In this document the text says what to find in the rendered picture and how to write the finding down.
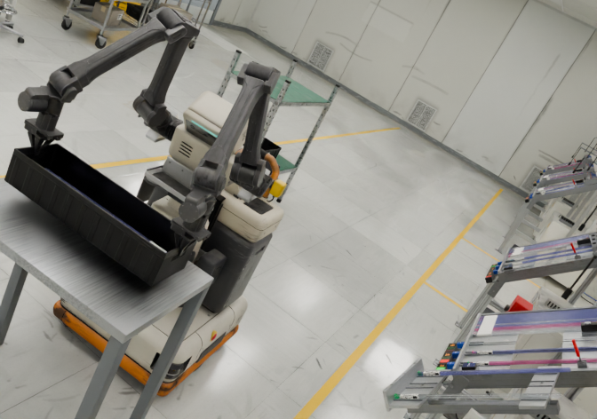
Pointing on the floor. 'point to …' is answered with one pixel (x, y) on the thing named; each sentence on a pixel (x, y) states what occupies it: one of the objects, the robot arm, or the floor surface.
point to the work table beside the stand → (94, 292)
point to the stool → (7, 4)
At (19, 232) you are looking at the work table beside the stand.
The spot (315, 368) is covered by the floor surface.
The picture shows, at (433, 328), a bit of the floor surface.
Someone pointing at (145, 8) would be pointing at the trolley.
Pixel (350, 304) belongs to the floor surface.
